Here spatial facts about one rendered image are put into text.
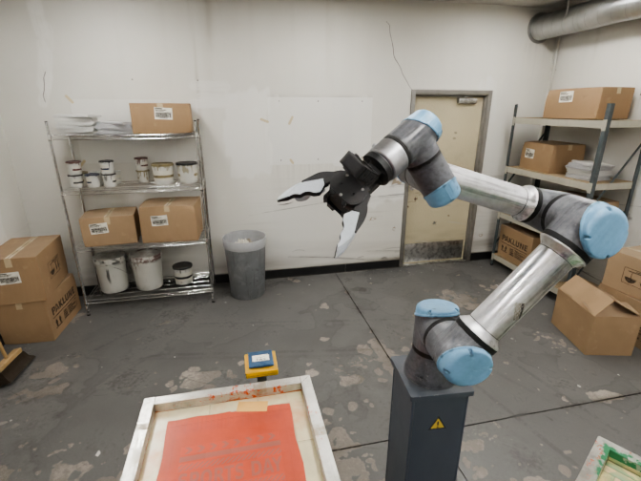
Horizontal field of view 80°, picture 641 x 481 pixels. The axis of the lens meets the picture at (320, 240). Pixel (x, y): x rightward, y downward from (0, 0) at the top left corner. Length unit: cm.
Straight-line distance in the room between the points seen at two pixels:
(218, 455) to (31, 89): 390
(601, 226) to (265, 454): 107
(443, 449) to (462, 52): 430
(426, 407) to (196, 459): 69
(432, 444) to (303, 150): 353
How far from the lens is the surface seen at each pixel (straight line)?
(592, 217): 100
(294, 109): 431
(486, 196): 102
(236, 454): 135
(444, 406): 123
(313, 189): 71
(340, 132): 442
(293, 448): 135
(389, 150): 75
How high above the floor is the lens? 194
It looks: 19 degrees down
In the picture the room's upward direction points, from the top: straight up
